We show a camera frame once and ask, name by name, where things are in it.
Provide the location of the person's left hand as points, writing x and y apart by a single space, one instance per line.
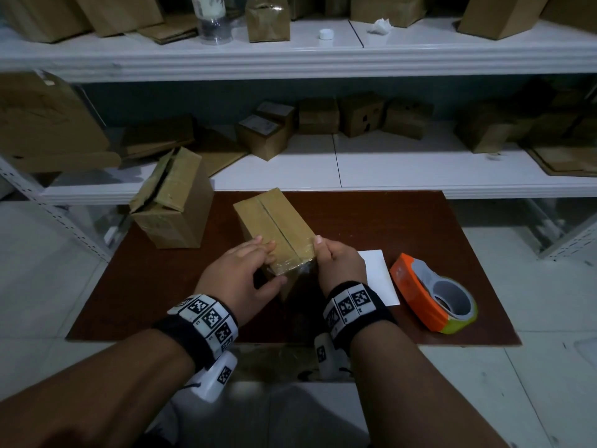
233 279

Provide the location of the person's right hand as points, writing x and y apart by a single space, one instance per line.
340 265

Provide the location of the white paper sheet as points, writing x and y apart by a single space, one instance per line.
380 275

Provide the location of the orange tape dispenser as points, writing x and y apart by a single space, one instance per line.
420 293

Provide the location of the person's right forearm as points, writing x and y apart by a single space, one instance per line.
420 391

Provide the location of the person's left forearm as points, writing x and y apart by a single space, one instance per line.
93 396

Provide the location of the flat cardboard sheet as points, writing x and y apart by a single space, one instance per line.
221 153

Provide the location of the small white-labelled cardboard box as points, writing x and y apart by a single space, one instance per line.
276 111
261 139

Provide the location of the small cardboard box dark holes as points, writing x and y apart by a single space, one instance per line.
361 115

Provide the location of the folded flat cardboard box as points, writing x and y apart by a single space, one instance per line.
156 137

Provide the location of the medium cardboard box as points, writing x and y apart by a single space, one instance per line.
482 130

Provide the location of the large flat cardboard box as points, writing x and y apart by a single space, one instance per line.
51 121

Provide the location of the flat cardboard stack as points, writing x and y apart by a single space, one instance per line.
564 160

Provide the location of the plain brown cardboard box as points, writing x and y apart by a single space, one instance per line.
552 128

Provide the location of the small taped brown package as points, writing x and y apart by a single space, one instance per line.
267 20

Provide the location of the small flat cardboard piece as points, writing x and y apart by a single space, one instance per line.
168 30

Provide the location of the leaning cardboard box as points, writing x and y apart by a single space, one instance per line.
42 16
116 13

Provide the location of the big open-flap cardboard box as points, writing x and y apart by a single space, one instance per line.
499 13

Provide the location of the very large cardboard box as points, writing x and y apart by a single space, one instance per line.
571 4

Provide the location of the right black marker wristband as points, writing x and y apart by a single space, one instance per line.
354 307

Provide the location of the black marker wristband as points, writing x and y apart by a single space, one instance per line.
354 307
205 321

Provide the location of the left black marker wristband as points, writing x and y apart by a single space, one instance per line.
205 321

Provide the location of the white metal shelf unit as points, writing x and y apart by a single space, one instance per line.
326 60

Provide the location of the white bottle cap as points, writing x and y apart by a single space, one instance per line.
326 34

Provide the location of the clear plastic bottle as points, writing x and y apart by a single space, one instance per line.
212 18

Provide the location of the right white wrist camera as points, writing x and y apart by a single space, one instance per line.
326 356

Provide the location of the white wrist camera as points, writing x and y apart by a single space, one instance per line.
326 356
214 377

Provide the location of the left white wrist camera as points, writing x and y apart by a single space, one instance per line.
214 377

